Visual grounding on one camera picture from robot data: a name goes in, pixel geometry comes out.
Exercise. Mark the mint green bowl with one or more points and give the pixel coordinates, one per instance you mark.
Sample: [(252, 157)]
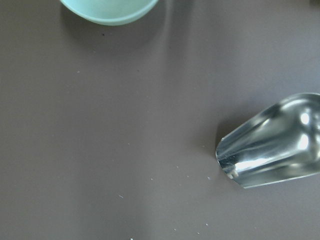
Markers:
[(110, 12)]

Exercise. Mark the metal ice scoop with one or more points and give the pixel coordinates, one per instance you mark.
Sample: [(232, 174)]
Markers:
[(279, 144)]

